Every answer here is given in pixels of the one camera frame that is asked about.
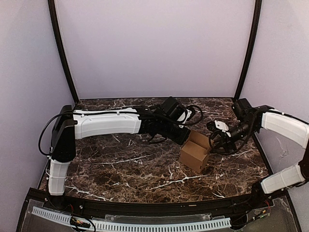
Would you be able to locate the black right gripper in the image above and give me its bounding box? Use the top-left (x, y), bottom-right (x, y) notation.
top-left (208, 121), bottom-right (257, 154)

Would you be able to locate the brown cardboard box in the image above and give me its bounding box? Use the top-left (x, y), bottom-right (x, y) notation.
top-left (180, 130), bottom-right (211, 174)

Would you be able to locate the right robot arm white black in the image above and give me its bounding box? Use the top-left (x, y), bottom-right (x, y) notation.
top-left (207, 98), bottom-right (309, 210)

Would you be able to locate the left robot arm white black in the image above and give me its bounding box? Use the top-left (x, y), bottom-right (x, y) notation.
top-left (42, 97), bottom-right (196, 211)

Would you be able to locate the right small circuit board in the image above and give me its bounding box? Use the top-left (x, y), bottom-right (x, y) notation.
top-left (252, 208), bottom-right (271, 221)

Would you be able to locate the small circuit board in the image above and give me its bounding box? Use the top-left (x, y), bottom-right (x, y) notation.
top-left (70, 217), bottom-right (91, 232)
top-left (252, 208), bottom-right (271, 221)

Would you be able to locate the left small circuit board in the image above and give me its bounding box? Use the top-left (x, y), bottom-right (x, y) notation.
top-left (70, 217), bottom-right (91, 232)

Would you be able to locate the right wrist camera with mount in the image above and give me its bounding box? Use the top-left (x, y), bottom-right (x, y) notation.
top-left (207, 120), bottom-right (231, 137)

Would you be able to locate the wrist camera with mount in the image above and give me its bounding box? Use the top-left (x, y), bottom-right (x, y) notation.
top-left (207, 120), bottom-right (231, 137)
top-left (177, 107), bottom-right (196, 124)

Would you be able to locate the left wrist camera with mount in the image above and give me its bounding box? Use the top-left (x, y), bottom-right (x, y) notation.
top-left (177, 107), bottom-right (196, 124)

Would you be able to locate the white slotted cable duct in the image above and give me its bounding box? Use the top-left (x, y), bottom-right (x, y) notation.
top-left (31, 206), bottom-right (231, 232)

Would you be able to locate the right black frame post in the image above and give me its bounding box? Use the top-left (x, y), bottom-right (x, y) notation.
top-left (234, 0), bottom-right (262, 99)

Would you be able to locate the black frame post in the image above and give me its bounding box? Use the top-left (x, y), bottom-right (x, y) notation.
top-left (47, 0), bottom-right (79, 104)
top-left (234, 0), bottom-right (262, 99)

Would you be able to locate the black front table rail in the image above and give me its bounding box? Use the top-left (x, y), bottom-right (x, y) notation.
top-left (22, 188), bottom-right (292, 219)

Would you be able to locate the left black frame post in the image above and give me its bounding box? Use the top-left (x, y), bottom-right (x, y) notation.
top-left (47, 0), bottom-right (79, 104)

